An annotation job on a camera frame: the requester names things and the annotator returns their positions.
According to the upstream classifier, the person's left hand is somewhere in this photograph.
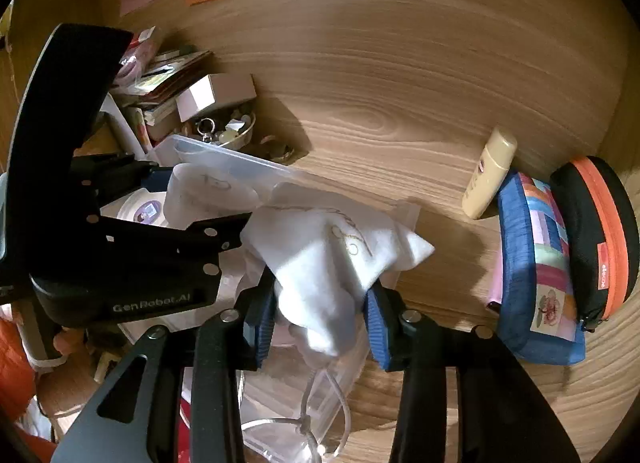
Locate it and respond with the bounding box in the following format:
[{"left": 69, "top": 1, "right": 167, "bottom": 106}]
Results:
[{"left": 52, "top": 330, "right": 83, "bottom": 353}]

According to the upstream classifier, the small pink box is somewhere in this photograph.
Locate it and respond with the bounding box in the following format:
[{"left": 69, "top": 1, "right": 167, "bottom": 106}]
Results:
[{"left": 175, "top": 73, "right": 259, "bottom": 124}]

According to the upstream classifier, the white drawstring pouch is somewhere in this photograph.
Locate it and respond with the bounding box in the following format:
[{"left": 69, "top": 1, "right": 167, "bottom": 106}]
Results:
[{"left": 240, "top": 182, "right": 437, "bottom": 460}]

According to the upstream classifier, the white cloth bag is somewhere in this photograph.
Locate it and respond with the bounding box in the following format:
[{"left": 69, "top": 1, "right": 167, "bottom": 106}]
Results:
[{"left": 165, "top": 163, "right": 261, "bottom": 224}]

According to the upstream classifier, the orange plastic bag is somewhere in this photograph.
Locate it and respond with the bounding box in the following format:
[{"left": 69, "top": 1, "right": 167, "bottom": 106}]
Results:
[{"left": 0, "top": 317, "right": 40, "bottom": 446}]

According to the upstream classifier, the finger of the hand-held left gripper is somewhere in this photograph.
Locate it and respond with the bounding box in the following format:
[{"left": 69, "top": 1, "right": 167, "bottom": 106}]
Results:
[
  {"left": 97, "top": 212, "right": 254, "bottom": 278},
  {"left": 74, "top": 153, "right": 174, "bottom": 194}
]

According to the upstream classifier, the bowl of trinkets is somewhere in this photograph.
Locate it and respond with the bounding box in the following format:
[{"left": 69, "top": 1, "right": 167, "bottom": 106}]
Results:
[{"left": 192, "top": 110, "right": 257, "bottom": 149}]

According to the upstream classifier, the cream lotion bottle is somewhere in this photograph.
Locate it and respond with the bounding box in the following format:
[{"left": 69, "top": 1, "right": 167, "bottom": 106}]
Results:
[{"left": 461, "top": 126, "right": 519, "bottom": 220}]

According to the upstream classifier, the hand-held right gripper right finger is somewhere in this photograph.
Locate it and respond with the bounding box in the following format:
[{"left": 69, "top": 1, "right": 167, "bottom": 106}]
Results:
[{"left": 362, "top": 285, "right": 582, "bottom": 463}]

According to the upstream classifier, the clear plastic storage box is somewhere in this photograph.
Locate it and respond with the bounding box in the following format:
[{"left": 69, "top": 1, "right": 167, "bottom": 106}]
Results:
[{"left": 100, "top": 135, "right": 424, "bottom": 463}]

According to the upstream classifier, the blue patchwork zipper pouch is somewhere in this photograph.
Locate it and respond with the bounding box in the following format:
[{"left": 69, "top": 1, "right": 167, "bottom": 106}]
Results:
[{"left": 485, "top": 171, "right": 588, "bottom": 367}]

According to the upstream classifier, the small brown trinket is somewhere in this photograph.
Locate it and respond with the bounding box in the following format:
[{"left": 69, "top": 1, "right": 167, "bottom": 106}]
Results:
[{"left": 259, "top": 135, "right": 302, "bottom": 164}]

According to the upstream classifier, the wooden desktop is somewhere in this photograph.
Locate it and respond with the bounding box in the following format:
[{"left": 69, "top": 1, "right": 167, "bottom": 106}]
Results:
[{"left": 10, "top": 0, "right": 638, "bottom": 463}]

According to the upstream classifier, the stack of books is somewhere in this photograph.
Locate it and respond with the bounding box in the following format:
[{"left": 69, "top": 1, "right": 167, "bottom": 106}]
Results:
[{"left": 111, "top": 45, "right": 217, "bottom": 140}]

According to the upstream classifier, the black case with orange zipper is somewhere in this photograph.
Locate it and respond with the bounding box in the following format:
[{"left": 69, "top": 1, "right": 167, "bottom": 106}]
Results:
[{"left": 549, "top": 156, "right": 640, "bottom": 334}]

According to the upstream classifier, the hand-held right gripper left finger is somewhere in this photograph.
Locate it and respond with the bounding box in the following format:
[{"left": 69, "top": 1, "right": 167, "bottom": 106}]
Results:
[{"left": 50, "top": 287, "right": 279, "bottom": 463}]

